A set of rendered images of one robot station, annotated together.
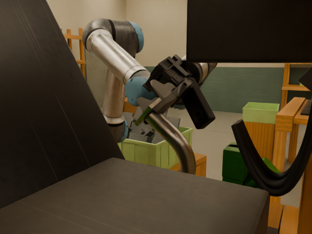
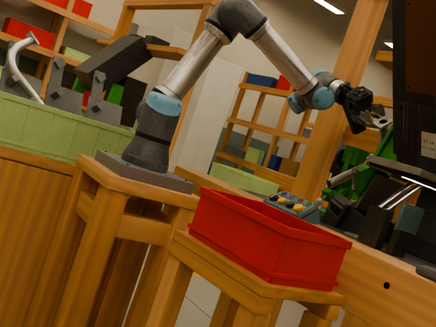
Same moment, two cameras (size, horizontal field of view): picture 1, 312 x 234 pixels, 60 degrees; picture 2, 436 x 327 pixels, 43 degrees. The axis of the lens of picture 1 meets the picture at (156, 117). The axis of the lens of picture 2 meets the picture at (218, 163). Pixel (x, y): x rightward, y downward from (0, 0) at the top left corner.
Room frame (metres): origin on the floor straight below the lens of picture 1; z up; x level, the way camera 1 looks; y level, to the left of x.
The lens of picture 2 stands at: (0.25, 1.85, 1.04)
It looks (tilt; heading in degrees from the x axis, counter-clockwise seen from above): 3 degrees down; 292
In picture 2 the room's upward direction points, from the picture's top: 19 degrees clockwise
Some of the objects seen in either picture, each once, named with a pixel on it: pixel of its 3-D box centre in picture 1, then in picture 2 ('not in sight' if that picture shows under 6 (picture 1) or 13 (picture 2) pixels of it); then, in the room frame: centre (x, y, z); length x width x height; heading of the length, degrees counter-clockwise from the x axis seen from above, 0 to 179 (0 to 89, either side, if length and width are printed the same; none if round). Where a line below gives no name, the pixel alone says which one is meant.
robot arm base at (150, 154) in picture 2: not in sight; (148, 150); (1.10, 0.32, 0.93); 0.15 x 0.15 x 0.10
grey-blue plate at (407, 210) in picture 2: not in sight; (405, 230); (0.30, 0.30, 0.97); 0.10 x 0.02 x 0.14; 60
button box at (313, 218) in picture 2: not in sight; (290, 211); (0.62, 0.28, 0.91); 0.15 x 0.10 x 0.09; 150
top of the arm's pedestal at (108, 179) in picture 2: not in sight; (138, 181); (1.10, 0.32, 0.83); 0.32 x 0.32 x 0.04; 54
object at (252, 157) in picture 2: not in sight; (279, 152); (2.54, -6.06, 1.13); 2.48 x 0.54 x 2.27; 148
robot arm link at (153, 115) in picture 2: not in sight; (160, 115); (1.10, 0.31, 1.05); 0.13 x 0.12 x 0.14; 127
